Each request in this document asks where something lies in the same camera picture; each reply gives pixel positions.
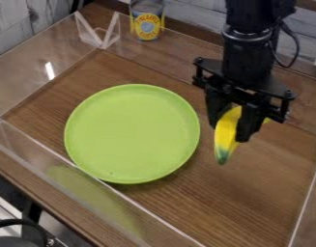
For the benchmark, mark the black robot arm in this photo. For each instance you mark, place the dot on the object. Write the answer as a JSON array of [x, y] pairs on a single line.
[[254, 15]]

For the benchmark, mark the green round plate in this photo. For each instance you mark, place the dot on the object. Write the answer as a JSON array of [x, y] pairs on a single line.
[[132, 133]]

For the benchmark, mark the yellow toy banana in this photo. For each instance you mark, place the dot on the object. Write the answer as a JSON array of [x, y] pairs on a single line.
[[226, 143]]

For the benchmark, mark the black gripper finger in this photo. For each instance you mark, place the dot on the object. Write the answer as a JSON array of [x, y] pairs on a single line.
[[250, 123], [218, 104]]

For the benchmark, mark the yellow labelled tin can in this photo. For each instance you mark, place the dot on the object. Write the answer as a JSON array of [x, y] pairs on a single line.
[[146, 18]]

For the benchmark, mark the clear acrylic enclosure walls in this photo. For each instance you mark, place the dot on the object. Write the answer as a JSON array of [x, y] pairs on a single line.
[[252, 202]]

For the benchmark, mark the black metal table bracket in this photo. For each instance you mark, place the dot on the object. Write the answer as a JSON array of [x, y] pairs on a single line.
[[34, 232]]

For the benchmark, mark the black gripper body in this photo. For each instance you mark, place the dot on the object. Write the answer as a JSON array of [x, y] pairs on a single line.
[[243, 73]]

